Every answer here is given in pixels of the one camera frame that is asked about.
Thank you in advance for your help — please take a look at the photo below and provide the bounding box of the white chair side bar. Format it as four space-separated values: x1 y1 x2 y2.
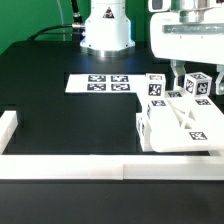
0 111 18 155

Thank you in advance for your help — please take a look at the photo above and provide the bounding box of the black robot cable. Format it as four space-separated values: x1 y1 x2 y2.
27 0 88 42

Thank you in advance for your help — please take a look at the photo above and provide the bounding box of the white chair back part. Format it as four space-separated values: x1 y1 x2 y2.
138 89 224 153

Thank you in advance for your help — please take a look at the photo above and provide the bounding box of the white U-shaped fence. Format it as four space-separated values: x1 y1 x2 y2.
0 152 224 180

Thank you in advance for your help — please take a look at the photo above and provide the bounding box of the grey thin cable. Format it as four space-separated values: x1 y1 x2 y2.
56 0 66 42

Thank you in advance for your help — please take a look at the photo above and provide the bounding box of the white base tag plate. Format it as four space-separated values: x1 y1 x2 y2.
65 74 147 93

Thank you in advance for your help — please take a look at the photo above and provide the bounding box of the white tagged cube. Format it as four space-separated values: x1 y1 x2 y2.
184 72 212 97
146 73 166 97

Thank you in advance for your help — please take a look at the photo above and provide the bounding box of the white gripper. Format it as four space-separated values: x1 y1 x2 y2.
148 0 224 95

